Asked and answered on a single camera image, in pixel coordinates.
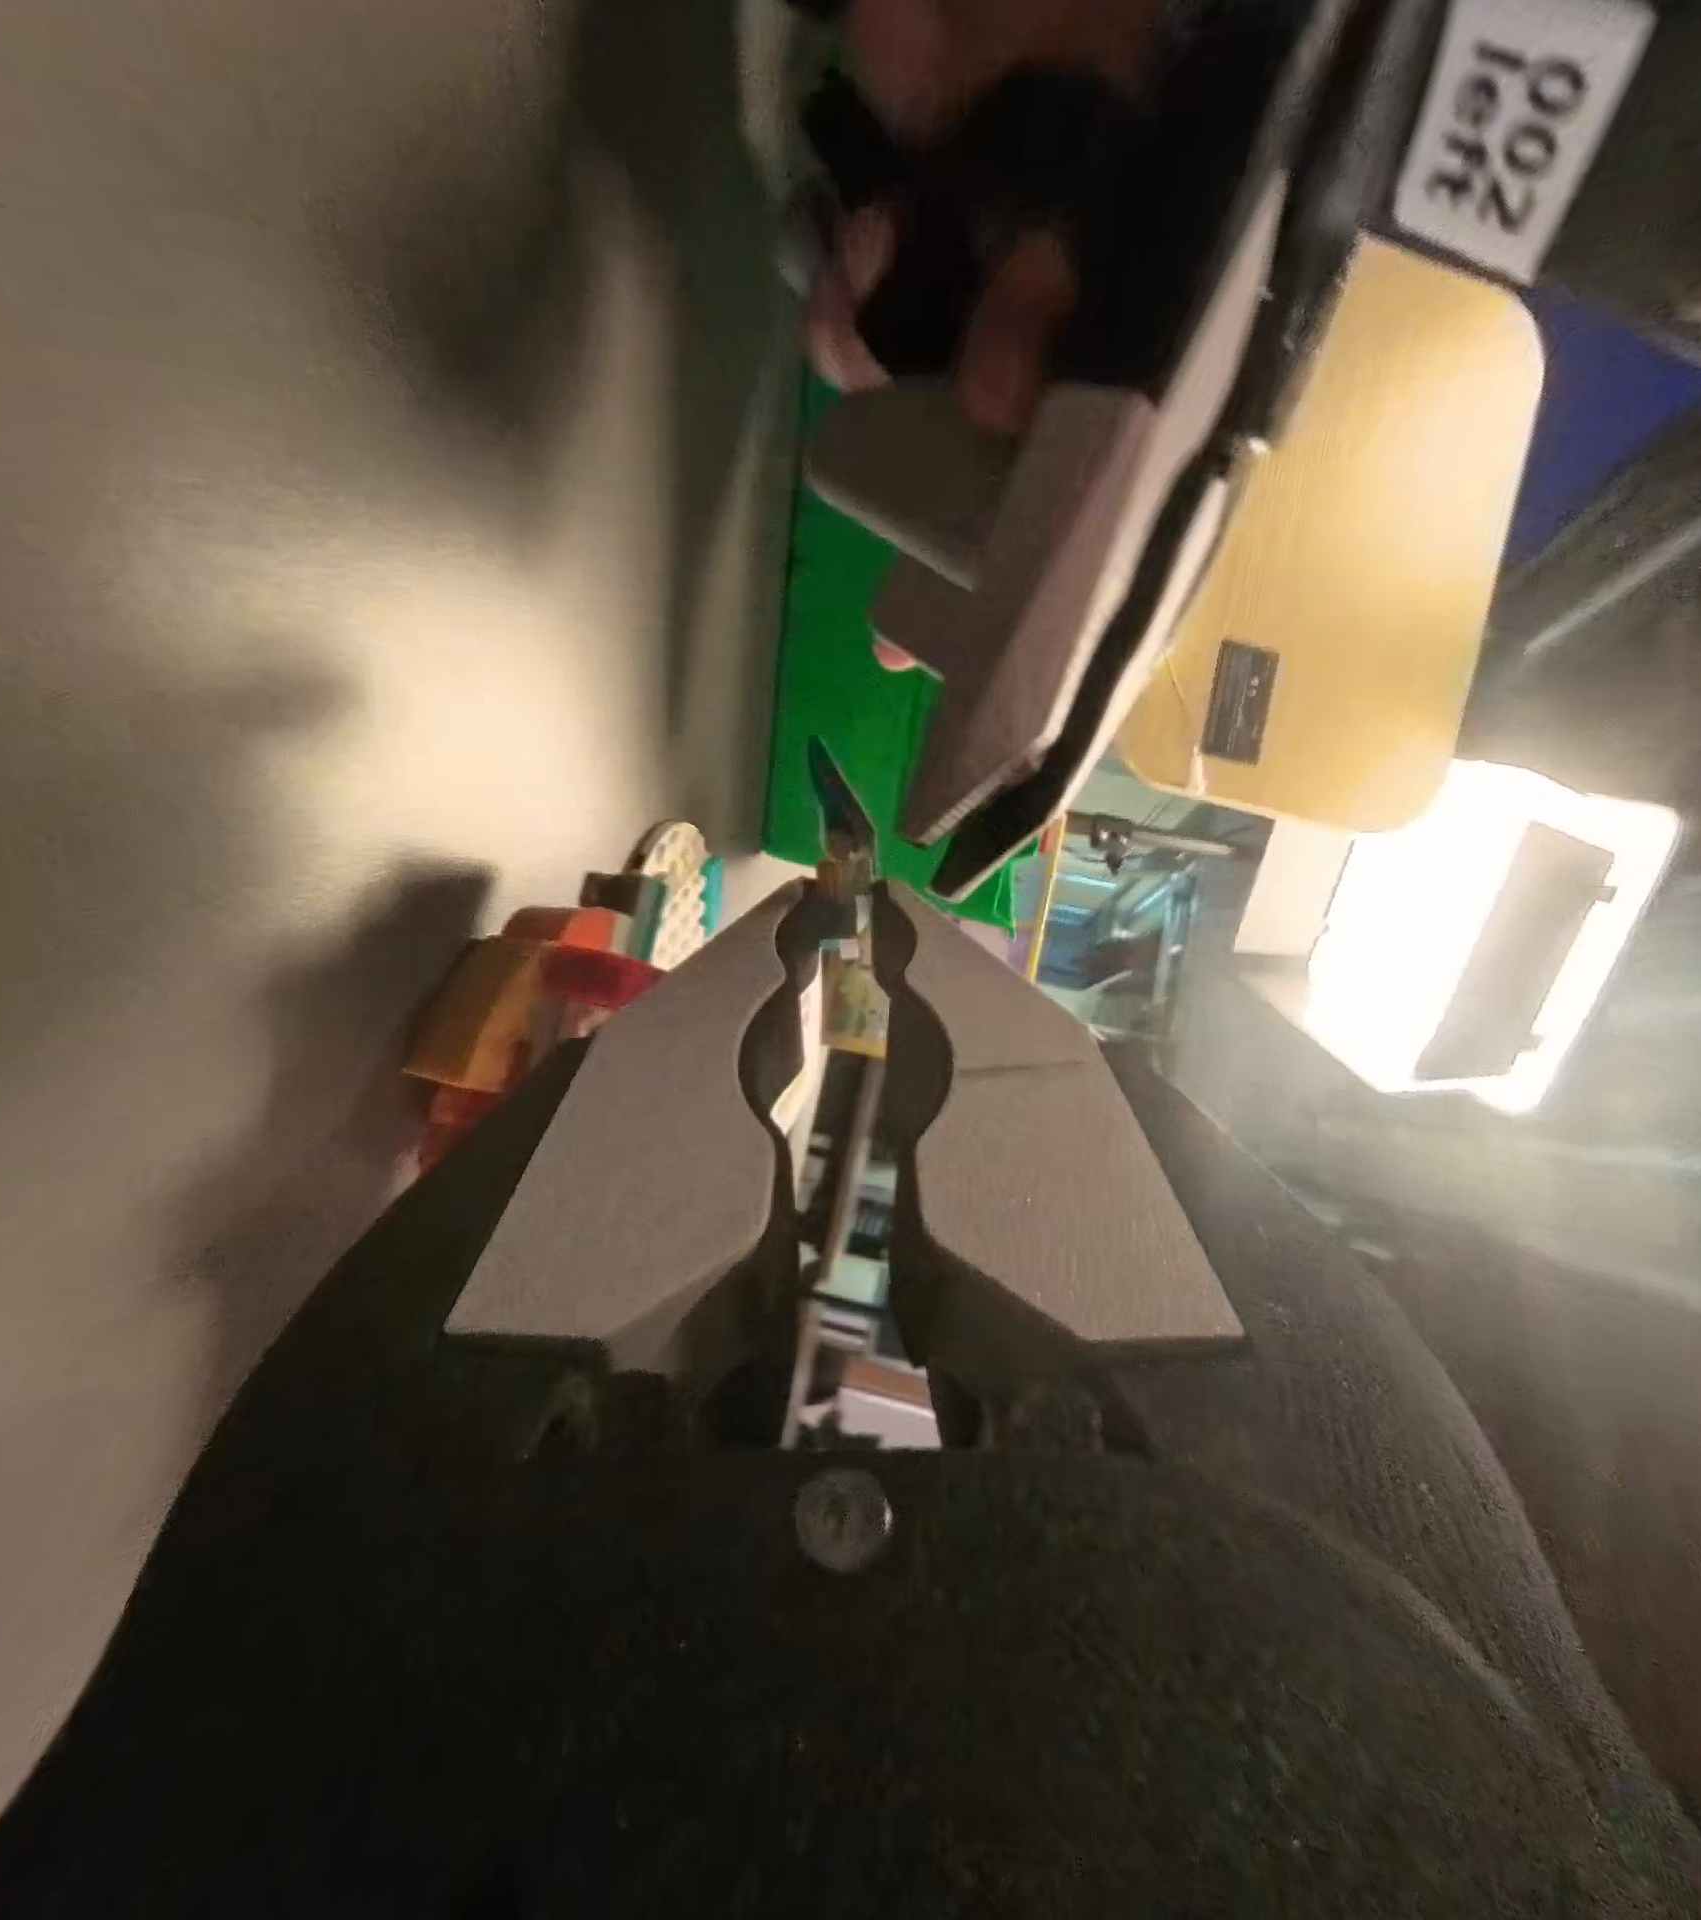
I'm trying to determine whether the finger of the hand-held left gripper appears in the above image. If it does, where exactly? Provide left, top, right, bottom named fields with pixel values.
left=906, top=392, right=1214, bottom=846
left=934, top=435, right=1251, bottom=902

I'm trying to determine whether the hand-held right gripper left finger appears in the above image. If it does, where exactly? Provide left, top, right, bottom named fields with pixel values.
left=445, top=876, right=811, bottom=1446

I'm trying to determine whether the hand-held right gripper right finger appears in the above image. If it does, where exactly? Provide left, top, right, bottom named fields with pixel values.
left=872, top=889, right=1245, bottom=1448

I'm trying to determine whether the small multicoloured brick piece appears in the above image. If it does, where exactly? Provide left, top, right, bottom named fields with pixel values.
left=804, top=735, right=895, bottom=970

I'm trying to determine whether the white round studded plate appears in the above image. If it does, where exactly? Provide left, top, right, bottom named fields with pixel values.
left=625, top=816, right=727, bottom=967

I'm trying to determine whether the person's left hand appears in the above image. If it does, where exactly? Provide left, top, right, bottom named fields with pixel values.
left=796, top=0, right=1167, bottom=440

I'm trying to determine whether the colourful brick assembly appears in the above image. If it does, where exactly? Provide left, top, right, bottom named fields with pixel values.
left=400, top=900, right=672, bottom=1177

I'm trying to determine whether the green plastic bin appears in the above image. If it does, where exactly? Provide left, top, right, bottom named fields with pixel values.
left=761, top=361, right=1034, bottom=937

